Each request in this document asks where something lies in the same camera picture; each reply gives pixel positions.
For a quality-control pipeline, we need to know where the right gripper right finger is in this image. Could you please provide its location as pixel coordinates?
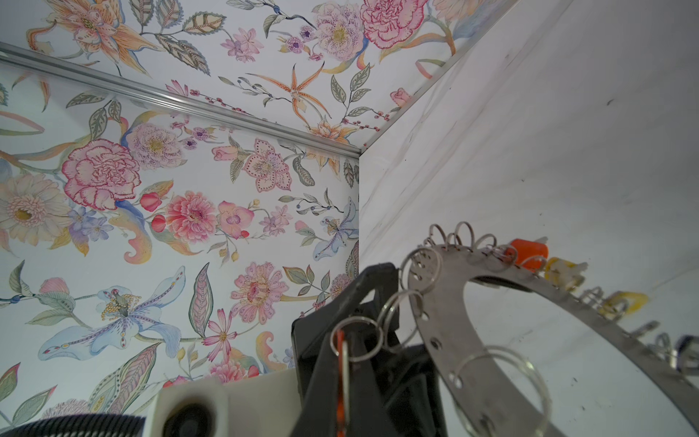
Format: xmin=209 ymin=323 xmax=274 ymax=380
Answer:
xmin=347 ymin=358 xmax=399 ymax=437

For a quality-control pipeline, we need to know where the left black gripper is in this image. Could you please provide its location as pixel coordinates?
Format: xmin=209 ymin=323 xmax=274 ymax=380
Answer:
xmin=291 ymin=263 xmax=447 ymax=436

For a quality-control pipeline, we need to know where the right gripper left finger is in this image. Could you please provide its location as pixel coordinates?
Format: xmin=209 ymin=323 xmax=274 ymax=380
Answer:
xmin=291 ymin=333 xmax=340 ymax=437

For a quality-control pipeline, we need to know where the red key tag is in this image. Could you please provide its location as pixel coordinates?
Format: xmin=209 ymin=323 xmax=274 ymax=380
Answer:
xmin=335 ymin=330 xmax=350 ymax=437

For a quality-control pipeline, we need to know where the round steel key organizer disc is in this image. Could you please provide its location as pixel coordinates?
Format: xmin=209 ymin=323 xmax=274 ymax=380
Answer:
xmin=396 ymin=221 xmax=698 ymax=436

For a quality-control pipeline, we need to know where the red capped key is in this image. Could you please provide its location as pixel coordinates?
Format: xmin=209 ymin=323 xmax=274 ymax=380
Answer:
xmin=504 ymin=238 xmax=549 ymax=272

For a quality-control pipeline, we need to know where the silver key with yellow tag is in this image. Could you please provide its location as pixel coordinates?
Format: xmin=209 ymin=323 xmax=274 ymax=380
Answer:
xmin=544 ymin=258 xmax=588 ymax=291

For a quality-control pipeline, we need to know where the yellow key tag lower left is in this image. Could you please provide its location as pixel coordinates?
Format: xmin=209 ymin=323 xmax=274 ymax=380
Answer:
xmin=598 ymin=291 xmax=650 ymax=322

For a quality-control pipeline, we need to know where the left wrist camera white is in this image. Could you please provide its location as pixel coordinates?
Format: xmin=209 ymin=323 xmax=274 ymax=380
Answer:
xmin=141 ymin=370 xmax=301 ymax=436

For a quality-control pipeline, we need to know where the black corrugated cable conduit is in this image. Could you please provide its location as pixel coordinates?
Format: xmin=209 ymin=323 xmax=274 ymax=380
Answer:
xmin=0 ymin=412 xmax=147 ymax=437

